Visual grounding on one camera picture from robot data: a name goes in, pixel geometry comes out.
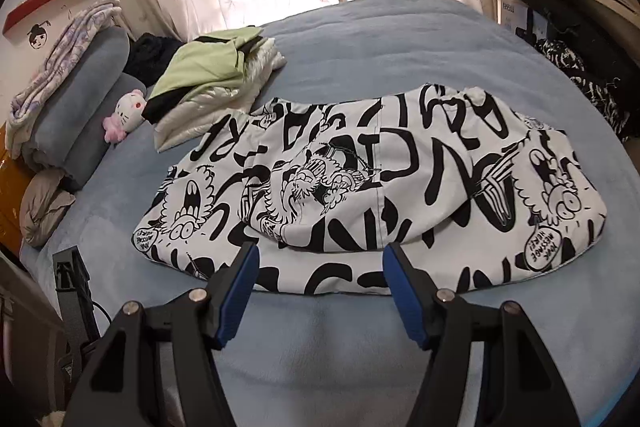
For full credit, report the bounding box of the light green garment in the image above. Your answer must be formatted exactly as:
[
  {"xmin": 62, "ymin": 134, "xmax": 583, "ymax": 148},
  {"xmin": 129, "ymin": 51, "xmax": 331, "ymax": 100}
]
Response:
[{"xmin": 142, "ymin": 26, "xmax": 266, "ymax": 120}]

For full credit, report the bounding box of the grey pillow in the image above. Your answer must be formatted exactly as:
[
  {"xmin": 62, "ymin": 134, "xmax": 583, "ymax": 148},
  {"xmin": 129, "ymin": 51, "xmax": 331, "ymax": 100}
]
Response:
[
  {"xmin": 30, "ymin": 26, "xmax": 132, "ymax": 172},
  {"xmin": 62, "ymin": 74, "xmax": 148, "ymax": 192}
]

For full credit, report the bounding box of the black and white patterned cloth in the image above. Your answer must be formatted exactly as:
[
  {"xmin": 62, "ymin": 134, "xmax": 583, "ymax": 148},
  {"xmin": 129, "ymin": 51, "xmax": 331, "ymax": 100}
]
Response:
[{"xmin": 537, "ymin": 38, "xmax": 632, "ymax": 142}]

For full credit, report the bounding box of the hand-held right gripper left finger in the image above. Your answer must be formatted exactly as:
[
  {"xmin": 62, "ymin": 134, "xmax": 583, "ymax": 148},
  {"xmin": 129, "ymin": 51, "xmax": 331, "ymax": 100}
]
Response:
[{"xmin": 62, "ymin": 242, "xmax": 261, "ymax": 427}]

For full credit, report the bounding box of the beige cloth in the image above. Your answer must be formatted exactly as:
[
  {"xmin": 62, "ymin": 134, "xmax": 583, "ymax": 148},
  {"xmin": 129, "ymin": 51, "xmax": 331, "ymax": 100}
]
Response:
[{"xmin": 20, "ymin": 169, "xmax": 76, "ymax": 248}]

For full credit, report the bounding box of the pink and white plush toy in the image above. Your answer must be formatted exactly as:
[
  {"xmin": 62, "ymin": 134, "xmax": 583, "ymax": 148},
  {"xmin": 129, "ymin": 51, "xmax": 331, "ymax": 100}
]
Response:
[{"xmin": 102, "ymin": 89, "xmax": 148, "ymax": 144}]

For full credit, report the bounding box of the dark cloth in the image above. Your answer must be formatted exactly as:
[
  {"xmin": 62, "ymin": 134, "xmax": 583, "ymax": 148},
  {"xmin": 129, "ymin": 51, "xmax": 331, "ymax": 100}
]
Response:
[{"xmin": 124, "ymin": 33, "xmax": 183, "ymax": 82}]

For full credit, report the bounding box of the orange cabinet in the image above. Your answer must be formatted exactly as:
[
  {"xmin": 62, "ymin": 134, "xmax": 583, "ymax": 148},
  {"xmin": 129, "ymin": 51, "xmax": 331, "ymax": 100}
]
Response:
[{"xmin": 0, "ymin": 147, "xmax": 36, "ymax": 243}]

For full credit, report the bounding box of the green and cream folded jacket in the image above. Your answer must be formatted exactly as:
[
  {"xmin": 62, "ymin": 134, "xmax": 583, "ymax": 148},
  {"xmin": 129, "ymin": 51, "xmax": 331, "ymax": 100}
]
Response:
[{"xmin": 152, "ymin": 38, "xmax": 288, "ymax": 154}]

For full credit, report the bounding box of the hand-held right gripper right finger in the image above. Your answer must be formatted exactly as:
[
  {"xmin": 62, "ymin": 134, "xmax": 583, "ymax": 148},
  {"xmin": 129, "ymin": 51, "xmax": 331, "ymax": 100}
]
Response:
[{"xmin": 382, "ymin": 241, "xmax": 596, "ymax": 427}]

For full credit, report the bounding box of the cartoon face wall sticker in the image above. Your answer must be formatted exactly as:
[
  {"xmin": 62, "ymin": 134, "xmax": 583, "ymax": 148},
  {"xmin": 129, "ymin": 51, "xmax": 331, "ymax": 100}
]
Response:
[{"xmin": 26, "ymin": 19, "xmax": 51, "ymax": 50}]

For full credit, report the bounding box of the purple patterned blanket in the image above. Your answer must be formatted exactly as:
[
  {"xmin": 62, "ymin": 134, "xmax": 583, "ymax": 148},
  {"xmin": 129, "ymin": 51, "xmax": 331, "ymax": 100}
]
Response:
[{"xmin": 6, "ymin": 0, "xmax": 123, "ymax": 158}]

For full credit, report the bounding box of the black and white printed hoodie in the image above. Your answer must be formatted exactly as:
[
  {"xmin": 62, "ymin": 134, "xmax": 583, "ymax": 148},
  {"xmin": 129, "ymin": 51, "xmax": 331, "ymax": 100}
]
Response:
[{"xmin": 131, "ymin": 82, "xmax": 608, "ymax": 298}]

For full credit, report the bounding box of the bed with blue sheet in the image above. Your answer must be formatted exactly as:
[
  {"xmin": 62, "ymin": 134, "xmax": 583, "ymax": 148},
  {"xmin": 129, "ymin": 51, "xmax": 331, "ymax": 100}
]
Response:
[{"xmin": 20, "ymin": 0, "xmax": 640, "ymax": 427}]

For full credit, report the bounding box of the red wall shelf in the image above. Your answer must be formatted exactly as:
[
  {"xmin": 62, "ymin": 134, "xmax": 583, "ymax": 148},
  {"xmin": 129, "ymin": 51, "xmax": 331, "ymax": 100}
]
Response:
[{"xmin": 2, "ymin": 0, "xmax": 90, "ymax": 35}]

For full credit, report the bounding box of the white printed box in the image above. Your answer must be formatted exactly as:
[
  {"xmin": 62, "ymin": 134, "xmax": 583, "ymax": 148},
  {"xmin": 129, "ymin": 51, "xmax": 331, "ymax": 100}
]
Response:
[{"xmin": 499, "ymin": 0, "xmax": 532, "ymax": 34}]

